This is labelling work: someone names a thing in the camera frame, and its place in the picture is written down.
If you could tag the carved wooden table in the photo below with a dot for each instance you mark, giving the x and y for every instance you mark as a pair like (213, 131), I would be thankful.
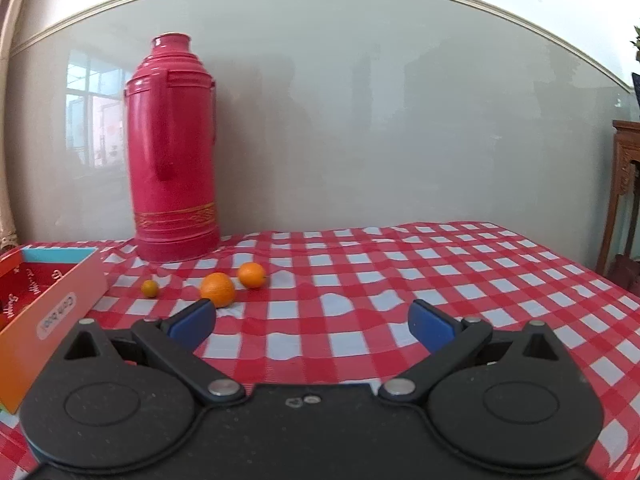
(622, 185)

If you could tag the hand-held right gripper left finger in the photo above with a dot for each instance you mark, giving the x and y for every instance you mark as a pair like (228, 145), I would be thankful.
(192, 322)

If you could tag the small orange tangerine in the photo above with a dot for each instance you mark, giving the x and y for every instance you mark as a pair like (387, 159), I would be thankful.
(251, 275)
(217, 290)

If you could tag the colourful cardboard box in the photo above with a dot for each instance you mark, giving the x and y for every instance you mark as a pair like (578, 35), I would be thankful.
(55, 305)

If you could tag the red white checkered tablecloth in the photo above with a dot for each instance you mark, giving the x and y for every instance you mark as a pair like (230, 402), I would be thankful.
(375, 280)

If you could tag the green plant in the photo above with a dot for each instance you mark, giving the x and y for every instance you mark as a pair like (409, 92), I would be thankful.
(636, 42)

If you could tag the small kumquat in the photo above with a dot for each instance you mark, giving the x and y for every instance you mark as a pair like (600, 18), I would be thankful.
(149, 288)

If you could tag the red thermos flask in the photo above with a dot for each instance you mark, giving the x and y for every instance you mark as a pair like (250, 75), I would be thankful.
(172, 160)

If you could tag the beige curtain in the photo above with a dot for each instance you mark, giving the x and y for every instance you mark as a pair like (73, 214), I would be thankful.
(9, 110)

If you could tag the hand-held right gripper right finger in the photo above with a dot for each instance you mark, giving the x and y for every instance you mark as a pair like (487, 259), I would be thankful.
(430, 327)

